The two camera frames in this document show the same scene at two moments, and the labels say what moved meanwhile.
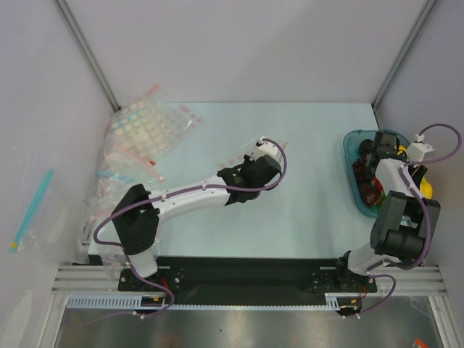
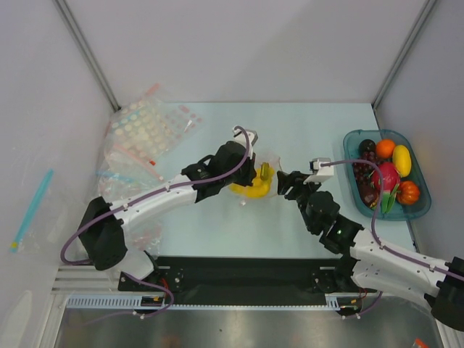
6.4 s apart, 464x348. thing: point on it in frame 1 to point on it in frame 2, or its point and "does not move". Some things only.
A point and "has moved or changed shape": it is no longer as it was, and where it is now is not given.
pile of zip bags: x=138 y=136 does not move
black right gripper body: x=383 y=141 to x=293 y=185
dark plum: x=365 y=146 does not move
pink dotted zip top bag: x=280 y=149 has moved or changed shape
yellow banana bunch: x=425 y=185 has moved or changed shape
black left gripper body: x=247 y=162 to x=244 y=177
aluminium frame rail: x=106 y=278 does not move
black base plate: x=244 y=280 does not move
